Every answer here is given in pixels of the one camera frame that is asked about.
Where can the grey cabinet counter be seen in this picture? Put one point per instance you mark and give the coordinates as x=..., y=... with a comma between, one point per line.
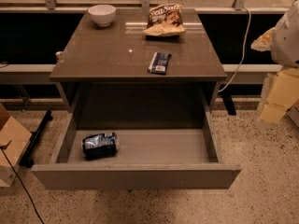
x=103, y=75

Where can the grey open top drawer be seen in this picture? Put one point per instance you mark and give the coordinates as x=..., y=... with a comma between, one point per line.
x=146, y=159

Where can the brown chip bag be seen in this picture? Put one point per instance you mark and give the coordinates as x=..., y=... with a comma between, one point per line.
x=165, y=20

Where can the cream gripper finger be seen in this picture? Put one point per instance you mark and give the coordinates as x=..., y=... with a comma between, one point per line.
x=264, y=41
x=283, y=94

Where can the dark blue snack packet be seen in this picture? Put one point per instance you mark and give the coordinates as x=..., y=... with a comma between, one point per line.
x=159, y=63

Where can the black bar on floor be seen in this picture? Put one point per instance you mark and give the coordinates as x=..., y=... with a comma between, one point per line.
x=26, y=159

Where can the white ceramic bowl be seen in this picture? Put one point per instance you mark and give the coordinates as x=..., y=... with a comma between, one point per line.
x=102, y=15

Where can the cardboard box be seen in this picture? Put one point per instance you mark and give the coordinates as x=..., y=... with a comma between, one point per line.
x=15, y=138

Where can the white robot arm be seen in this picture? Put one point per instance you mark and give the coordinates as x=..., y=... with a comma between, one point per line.
x=285, y=44

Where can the crushed blue pepsi can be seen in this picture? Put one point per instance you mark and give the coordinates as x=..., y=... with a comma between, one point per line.
x=100, y=145

